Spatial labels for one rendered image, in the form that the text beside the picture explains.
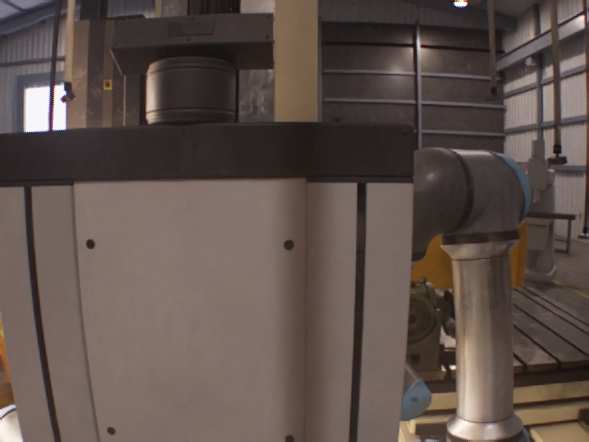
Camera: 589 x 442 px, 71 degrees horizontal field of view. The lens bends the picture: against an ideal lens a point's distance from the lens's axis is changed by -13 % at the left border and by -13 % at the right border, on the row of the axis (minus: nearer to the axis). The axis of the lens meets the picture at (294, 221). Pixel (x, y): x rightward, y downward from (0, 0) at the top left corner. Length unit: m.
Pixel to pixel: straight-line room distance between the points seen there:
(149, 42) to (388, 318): 0.28
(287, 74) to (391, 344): 2.12
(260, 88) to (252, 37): 2.04
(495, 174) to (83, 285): 0.51
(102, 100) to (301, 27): 1.13
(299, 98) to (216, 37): 2.03
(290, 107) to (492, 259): 1.85
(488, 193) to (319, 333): 0.35
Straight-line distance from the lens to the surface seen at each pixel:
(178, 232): 0.35
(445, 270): 4.41
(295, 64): 2.42
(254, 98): 2.40
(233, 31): 0.37
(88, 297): 0.39
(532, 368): 1.98
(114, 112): 2.60
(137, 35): 0.39
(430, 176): 0.58
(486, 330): 0.66
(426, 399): 0.85
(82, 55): 2.74
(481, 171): 0.63
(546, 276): 7.94
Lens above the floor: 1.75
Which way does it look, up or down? 6 degrees down
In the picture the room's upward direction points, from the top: straight up
